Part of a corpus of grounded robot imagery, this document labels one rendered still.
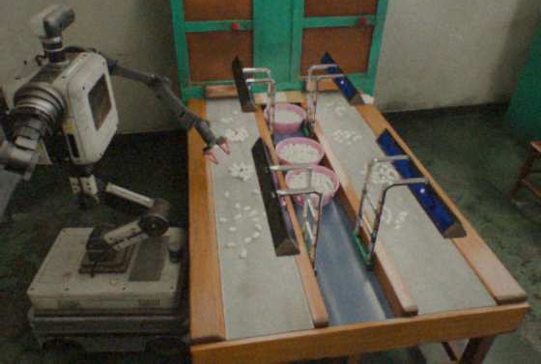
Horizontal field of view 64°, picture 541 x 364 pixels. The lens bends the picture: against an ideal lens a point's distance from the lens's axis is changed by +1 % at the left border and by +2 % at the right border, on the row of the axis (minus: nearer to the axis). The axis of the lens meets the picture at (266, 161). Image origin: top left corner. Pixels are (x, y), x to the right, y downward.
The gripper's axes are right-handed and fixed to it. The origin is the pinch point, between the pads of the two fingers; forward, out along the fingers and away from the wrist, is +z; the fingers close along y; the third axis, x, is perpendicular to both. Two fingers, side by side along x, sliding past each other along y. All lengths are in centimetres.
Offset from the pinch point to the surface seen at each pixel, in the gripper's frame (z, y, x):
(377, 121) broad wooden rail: 41, -100, 27
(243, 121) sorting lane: -4, -62, -32
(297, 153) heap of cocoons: 25, -46, 3
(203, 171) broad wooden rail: 2.0, -2.4, -20.5
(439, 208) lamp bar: 48, 10, 86
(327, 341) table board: 66, 50, 44
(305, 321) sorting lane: 56, 50, 41
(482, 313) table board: 90, 15, 82
